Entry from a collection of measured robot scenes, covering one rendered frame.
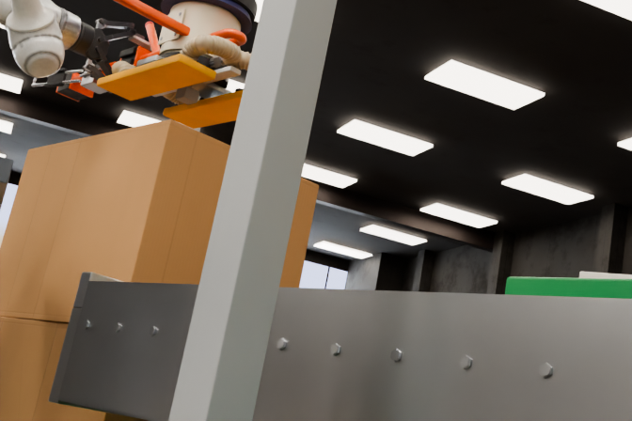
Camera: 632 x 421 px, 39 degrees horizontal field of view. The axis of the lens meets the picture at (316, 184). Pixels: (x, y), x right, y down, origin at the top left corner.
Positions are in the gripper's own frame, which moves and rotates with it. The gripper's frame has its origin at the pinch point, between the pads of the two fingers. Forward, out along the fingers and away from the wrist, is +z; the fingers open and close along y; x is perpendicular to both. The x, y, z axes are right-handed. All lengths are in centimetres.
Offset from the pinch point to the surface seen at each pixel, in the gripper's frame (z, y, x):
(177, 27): -11.0, 0.5, 31.0
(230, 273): -51, 67, 123
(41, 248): -21, 54, 16
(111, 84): -14.4, 12.9, 14.2
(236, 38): -1.7, 0.8, 41.0
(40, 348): -21, 75, 27
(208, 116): 8.4, 12.9, 21.7
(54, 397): -35, 83, 64
